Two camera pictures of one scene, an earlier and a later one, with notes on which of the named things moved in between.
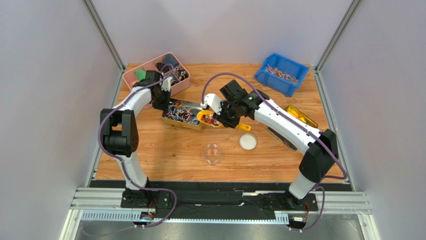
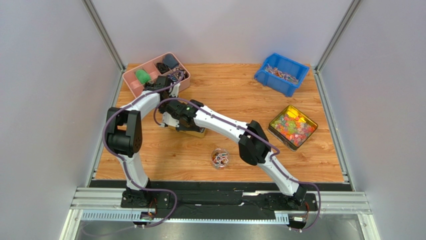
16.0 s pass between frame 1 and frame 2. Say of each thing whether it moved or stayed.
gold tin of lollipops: moved
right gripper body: moved
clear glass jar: moved
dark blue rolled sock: stayed
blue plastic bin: stayed
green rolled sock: stayed
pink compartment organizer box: stayed
